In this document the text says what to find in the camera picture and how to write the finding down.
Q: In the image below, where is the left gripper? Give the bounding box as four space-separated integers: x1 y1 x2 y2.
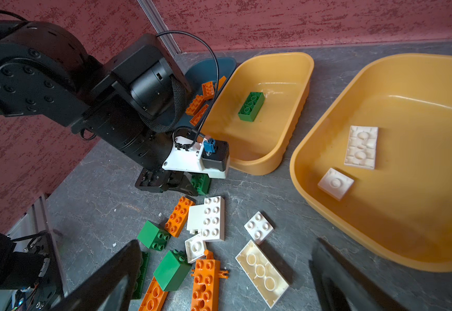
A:
135 168 198 196

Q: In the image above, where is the white 2x4 lego brick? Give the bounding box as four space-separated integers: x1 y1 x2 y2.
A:
200 196 225 242

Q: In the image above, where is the orange 2x4 lego brick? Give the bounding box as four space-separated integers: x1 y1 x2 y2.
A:
185 95 205 117

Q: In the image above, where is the white 2x2 lego plate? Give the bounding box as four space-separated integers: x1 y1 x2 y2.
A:
317 168 354 201

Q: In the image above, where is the green long lego brick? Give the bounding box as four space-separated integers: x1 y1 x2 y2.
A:
131 251 150 299

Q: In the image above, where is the white lego block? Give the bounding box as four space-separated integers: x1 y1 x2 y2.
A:
187 205 204 235

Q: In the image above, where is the green lego cube right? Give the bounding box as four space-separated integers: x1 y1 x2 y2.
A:
153 250 192 292

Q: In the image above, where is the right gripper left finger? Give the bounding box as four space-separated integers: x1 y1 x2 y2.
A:
51 240 142 310

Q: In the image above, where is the green 2x4 lego brick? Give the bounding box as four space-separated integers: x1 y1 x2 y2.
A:
238 92 265 122

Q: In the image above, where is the dark teal container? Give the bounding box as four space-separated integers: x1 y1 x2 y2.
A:
155 57 237 136

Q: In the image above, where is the green lego cube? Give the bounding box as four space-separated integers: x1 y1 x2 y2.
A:
153 250 192 292
137 220 171 251

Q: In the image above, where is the right yellow container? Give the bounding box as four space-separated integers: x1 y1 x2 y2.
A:
289 54 452 272

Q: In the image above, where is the orange small lego brick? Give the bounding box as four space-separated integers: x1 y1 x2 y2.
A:
218 76 227 90

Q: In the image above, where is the yellow container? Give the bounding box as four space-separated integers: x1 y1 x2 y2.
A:
289 54 452 272
201 53 315 176

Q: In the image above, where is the orange 2x4 lego bottom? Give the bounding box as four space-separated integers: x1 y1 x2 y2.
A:
139 277 168 311

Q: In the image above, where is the middle yellow container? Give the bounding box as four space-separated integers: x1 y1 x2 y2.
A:
201 53 315 176

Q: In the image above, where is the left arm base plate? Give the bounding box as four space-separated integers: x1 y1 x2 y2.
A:
9 230 67 310

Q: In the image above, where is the orange upright lego brick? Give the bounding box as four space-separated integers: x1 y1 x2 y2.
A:
165 196 195 238

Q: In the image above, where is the aluminium front rail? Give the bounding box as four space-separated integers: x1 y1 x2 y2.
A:
4 194 71 308

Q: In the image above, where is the cream lego brick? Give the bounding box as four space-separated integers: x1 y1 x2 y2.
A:
344 126 379 170

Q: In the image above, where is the small green lego brick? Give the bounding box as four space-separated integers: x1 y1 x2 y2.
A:
191 174 210 196

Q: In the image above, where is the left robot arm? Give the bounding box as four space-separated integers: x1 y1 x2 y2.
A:
0 19 197 196

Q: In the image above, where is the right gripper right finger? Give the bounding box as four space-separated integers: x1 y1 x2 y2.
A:
309 238 405 310

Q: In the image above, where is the cream 2x4 lego plate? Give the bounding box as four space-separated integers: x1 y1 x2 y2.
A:
235 241 289 309

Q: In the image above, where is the orange long lego beam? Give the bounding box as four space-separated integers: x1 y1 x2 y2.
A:
191 250 229 311

